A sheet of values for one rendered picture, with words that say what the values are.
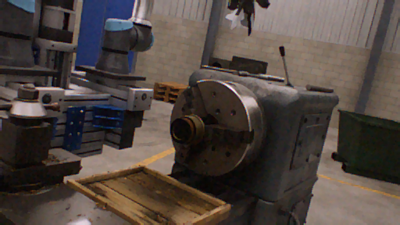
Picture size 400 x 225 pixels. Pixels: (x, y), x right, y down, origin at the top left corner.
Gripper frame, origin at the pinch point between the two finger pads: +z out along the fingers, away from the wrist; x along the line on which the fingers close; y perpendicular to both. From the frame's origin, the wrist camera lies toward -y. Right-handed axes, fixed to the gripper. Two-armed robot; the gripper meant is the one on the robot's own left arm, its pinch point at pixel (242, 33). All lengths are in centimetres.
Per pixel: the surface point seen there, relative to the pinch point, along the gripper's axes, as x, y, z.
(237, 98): 31.5, -20.7, 22.5
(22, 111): 90, -7, 29
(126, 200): 60, -9, 54
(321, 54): -942, 255, -62
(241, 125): 31.6, -24.2, 30.0
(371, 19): -974, 152, -180
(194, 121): 43, -14, 31
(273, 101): 16.0, -25.9, 22.2
